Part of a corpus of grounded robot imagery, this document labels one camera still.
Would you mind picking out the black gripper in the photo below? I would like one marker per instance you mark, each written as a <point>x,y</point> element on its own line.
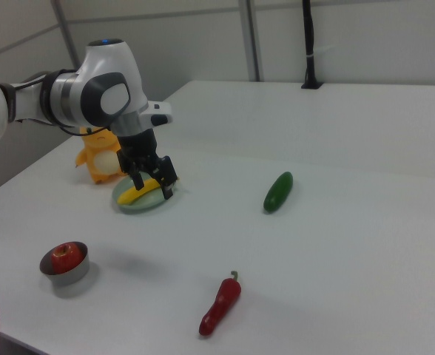
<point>138,148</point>

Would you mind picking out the yellow banana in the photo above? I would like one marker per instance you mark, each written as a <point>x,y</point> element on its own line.
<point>128,196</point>

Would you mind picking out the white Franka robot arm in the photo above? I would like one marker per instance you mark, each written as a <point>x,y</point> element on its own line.
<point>91,74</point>

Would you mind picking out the pale green plastic plate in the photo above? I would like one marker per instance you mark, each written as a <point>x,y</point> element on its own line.
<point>143,208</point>

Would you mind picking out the orange plush toy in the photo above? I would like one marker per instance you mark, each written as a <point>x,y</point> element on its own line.
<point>91,149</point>

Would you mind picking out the red apple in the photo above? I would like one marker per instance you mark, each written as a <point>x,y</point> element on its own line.
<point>64,259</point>

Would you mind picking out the small metal bowl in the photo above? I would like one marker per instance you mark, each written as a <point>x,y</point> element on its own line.
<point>73,277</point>

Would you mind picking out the green cucumber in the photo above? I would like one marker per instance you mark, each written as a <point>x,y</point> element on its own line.
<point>278,192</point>

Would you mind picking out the red chili pepper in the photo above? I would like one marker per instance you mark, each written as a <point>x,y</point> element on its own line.
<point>221,303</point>

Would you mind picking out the black pole on clamp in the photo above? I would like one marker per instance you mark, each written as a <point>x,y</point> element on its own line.
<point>309,37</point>

